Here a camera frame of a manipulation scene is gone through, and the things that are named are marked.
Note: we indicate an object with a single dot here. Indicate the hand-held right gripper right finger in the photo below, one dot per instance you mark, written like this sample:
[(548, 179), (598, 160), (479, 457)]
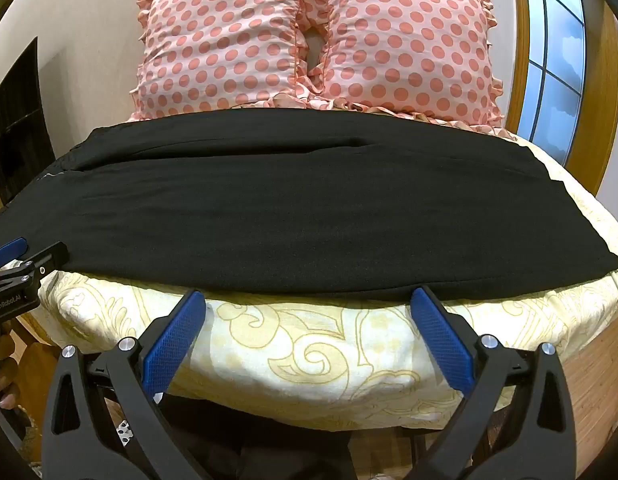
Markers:
[(441, 340)]

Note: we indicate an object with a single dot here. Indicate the black cabinet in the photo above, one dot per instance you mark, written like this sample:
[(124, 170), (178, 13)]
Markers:
[(16, 125)]

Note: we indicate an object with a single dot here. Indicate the cream patterned bed sheet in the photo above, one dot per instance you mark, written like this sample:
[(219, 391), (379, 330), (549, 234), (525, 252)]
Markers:
[(309, 355)]

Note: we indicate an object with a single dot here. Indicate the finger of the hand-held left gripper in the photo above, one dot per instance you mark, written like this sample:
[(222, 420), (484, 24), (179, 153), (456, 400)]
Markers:
[(46, 257), (10, 250)]

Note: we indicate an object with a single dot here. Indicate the black pants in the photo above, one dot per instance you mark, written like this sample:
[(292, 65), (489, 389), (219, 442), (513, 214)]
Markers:
[(299, 200)]

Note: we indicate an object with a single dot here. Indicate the pink polka dot pillow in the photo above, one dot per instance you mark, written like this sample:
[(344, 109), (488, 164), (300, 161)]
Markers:
[(406, 42), (221, 40)]

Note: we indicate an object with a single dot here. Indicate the person's left hand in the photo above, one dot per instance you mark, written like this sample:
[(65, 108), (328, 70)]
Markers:
[(4, 367)]

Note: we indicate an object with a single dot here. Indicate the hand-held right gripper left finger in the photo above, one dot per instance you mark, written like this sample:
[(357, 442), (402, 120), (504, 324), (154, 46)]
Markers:
[(171, 342)]

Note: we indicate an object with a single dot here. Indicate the wooden framed window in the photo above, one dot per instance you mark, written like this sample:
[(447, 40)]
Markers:
[(549, 55)]

